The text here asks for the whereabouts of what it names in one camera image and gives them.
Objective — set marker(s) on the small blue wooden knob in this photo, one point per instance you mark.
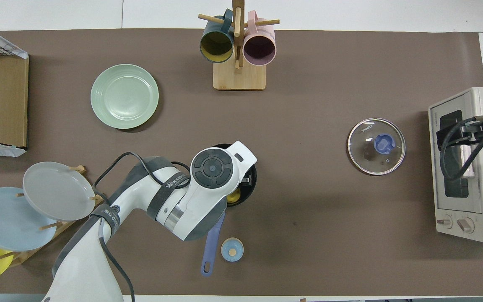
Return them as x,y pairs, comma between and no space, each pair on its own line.
232,250

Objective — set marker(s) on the wooden plate rack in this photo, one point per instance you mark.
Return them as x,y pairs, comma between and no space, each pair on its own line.
27,253

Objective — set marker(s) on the pink mug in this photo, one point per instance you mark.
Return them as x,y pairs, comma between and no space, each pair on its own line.
260,48

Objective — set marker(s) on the wooden mug tree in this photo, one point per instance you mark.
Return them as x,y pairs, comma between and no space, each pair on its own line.
239,77

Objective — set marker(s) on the dark teal mug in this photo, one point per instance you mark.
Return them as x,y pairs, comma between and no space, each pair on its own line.
216,45

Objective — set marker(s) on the yellow potato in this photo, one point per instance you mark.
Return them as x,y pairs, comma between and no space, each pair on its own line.
234,197

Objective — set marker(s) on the grey plate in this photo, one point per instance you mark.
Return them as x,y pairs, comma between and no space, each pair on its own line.
57,191

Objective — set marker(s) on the light blue plate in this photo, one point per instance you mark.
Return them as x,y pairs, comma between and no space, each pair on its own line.
6,222

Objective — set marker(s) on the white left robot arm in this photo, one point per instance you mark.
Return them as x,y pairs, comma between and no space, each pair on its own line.
208,188

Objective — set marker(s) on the dark blue saucepan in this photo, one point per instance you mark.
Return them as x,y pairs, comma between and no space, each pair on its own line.
212,247

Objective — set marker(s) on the brown table mat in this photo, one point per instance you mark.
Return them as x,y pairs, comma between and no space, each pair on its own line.
308,230

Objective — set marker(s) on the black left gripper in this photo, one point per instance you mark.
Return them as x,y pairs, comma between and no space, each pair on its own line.
247,179

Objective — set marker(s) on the white patterned cloth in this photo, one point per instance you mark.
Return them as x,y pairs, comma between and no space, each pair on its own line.
2,42

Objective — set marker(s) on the green plate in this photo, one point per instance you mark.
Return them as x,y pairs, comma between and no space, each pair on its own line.
124,96

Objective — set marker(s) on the glass lid with blue knob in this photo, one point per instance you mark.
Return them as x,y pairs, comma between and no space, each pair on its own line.
367,138

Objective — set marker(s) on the wooden shelf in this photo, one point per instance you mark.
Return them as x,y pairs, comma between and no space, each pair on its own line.
6,96

